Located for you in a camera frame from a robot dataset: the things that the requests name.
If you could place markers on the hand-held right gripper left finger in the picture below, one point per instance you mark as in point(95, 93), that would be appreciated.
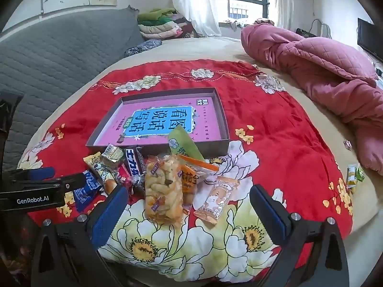
point(110, 215)

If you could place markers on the beige bear print cake packet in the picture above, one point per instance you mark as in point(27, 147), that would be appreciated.
point(217, 200)

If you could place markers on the red floral blanket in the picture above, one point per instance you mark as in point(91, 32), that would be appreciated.
point(269, 119)

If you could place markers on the orange peanut packet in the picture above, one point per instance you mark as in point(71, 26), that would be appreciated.
point(194, 179)

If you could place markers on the black television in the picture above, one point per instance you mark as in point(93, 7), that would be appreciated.
point(371, 39)

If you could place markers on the yellow green snack packet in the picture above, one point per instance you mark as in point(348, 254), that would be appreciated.
point(351, 178)

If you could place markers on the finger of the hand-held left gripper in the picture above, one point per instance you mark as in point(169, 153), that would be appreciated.
point(43, 172)
point(45, 192)

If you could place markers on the blue cookie packet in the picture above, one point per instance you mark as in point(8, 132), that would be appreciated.
point(86, 189)

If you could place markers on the red candy packet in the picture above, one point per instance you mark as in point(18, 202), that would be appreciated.
point(124, 176)

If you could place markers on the black bag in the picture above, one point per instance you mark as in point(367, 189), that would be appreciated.
point(305, 33)

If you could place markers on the pink book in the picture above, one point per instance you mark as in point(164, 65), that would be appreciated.
point(203, 119)

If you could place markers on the small green snack packet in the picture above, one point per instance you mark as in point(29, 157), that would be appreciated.
point(360, 174)

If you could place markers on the grey cardboard box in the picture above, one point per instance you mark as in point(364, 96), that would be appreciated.
point(214, 147)

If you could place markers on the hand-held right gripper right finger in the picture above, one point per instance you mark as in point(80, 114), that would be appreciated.
point(269, 212)

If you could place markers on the grey quilted headboard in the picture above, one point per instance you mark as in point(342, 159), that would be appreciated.
point(59, 59)

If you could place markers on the yellow cake packet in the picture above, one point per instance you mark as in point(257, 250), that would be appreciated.
point(101, 170)

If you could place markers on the pink quilt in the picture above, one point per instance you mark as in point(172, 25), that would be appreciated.
point(314, 56)

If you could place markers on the black chocolate bar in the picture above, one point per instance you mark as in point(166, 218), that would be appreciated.
point(134, 163)

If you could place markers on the white curtain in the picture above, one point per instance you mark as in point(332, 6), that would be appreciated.
point(194, 3)
point(279, 0)

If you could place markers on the silver foil candy packet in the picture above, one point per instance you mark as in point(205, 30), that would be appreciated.
point(113, 154)

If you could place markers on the blue patterned pillow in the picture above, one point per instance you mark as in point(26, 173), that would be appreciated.
point(143, 47)

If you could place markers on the clear packet of yellow puffs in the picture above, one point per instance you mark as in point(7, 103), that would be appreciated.
point(163, 191)

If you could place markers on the pile of folded clothes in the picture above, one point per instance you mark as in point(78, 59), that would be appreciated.
point(158, 27)

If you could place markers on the small brown wrapped candy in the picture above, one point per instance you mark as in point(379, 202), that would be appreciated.
point(138, 182)

